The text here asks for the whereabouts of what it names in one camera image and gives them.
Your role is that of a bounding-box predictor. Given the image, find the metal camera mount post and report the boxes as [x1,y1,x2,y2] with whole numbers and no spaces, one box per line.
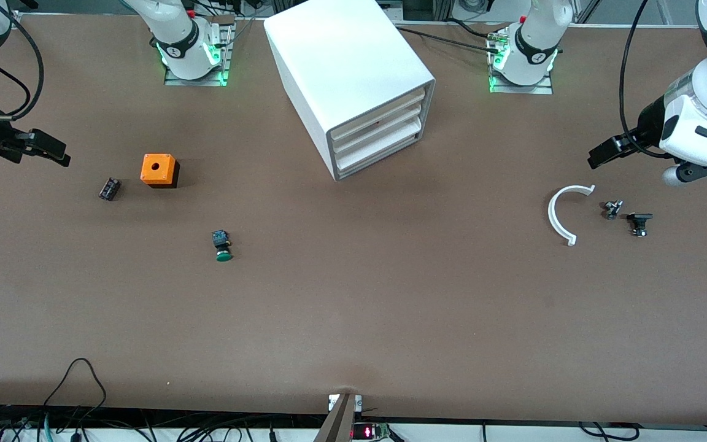
[313,393,364,442]

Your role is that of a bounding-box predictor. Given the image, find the green push button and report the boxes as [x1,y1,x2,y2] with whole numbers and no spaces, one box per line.
[211,229,234,263]

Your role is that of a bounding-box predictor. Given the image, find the orange box with hole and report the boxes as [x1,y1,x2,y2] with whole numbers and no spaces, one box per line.
[140,153,181,190]

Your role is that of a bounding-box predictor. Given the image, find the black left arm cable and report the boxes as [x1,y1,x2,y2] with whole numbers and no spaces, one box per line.
[619,0,677,161]

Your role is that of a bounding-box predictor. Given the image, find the white deep scoop-front drawer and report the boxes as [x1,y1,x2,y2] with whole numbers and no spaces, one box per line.
[334,120,423,173]

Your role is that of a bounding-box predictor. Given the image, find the white curved plastic arc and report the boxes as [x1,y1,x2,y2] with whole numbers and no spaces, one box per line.
[547,184,597,247]

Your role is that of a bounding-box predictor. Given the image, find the black cable to arm base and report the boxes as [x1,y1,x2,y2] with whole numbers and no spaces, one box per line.
[394,25,505,57]

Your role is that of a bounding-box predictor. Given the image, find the circuit board with red light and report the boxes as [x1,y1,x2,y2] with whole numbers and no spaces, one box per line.
[351,422,392,442]

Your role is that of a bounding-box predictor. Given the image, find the white shallow cabinet drawer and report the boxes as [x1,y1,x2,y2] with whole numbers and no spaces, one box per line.
[329,87,427,143]
[331,103,423,157]

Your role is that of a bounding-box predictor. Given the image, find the white three-drawer cabinet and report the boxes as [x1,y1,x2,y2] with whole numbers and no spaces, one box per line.
[263,0,437,182]

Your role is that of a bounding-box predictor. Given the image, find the black mounting nut component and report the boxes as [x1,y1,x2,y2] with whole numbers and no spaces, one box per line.
[626,212,654,238]

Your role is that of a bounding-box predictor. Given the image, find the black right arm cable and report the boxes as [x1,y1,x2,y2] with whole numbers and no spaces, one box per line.
[0,0,45,121]

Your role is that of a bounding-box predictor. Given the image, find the black cable under table edge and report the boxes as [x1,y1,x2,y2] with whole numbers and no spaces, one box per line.
[577,421,644,442]

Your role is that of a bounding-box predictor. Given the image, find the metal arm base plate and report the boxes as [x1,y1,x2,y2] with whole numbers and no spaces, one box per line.
[163,15,236,87]
[487,25,555,95]

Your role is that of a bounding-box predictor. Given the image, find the black looped cable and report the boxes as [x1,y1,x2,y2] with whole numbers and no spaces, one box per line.
[43,357,108,425]

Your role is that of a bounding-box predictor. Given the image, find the left arm wrist camera bracket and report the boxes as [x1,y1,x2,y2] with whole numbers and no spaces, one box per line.
[662,142,707,187]

